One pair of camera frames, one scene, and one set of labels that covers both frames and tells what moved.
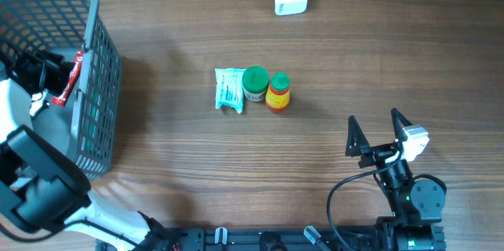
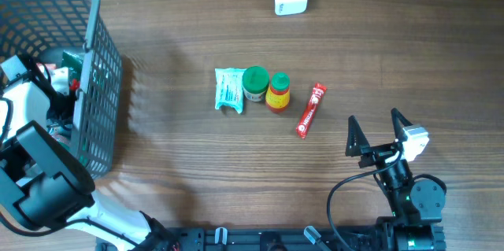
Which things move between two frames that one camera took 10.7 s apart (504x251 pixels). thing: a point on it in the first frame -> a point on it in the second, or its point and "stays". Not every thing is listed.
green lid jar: [255, 81] stays
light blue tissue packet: [229, 87] stays
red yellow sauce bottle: [278, 97] stays
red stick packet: [61, 100] -> [318, 93]
